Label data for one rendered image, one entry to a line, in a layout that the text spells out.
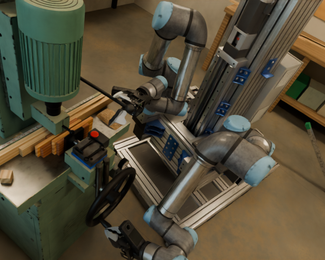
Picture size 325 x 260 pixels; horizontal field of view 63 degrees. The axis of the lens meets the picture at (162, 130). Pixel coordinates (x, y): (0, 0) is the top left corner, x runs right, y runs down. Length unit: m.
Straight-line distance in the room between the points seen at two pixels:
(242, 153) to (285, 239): 1.69
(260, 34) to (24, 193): 1.17
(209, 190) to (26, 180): 1.39
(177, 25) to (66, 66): 0.51
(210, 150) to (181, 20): 0.55
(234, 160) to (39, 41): 0.68
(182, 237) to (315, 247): 1.77
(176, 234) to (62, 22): 0.79
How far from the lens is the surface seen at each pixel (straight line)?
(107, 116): 1.26
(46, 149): 1.09
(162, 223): 1.05
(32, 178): 1.07
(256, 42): 1.38
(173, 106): 1.28
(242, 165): 0.90
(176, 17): 1.16
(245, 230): 2.33
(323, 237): 2.80
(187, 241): 1.05
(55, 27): 0.79
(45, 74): 0.88
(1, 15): 0.94
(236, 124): 1.30
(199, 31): 1.19
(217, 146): 0.90
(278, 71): 1.61
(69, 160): 1.06
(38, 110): 1.10
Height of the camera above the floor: 1.80
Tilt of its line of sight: 44 degrees down
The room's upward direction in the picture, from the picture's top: 22 degrees clockwise
